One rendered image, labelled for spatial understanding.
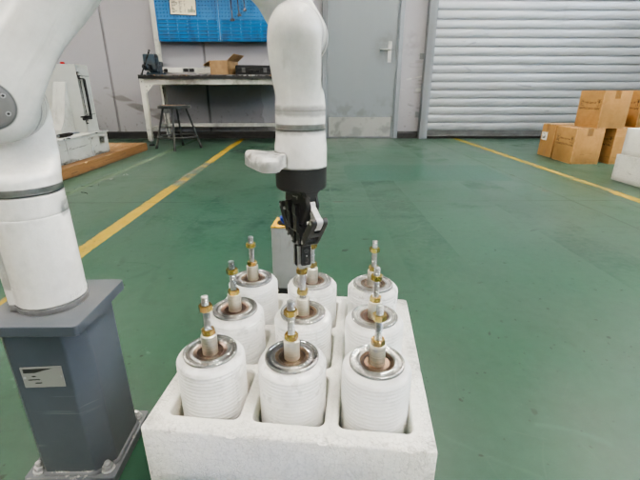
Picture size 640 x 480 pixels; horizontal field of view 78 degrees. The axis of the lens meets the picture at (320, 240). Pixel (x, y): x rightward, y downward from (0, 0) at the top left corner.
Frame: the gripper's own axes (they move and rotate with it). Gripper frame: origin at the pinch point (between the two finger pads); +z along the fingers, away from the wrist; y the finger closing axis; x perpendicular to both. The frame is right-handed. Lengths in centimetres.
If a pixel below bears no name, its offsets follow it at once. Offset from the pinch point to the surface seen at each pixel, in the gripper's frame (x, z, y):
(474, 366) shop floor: -43, 36, -2
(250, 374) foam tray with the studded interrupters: 10.1, 18.5, -1.5
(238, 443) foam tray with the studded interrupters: 15.6, 19.0, -13.1
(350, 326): -5.4, 11.1, -6.3
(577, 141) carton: -329, 15, 154
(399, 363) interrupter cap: -5.9, 10.3, -18.3
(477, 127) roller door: -410, 20, 335
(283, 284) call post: -6.9, 18.6, 26.0
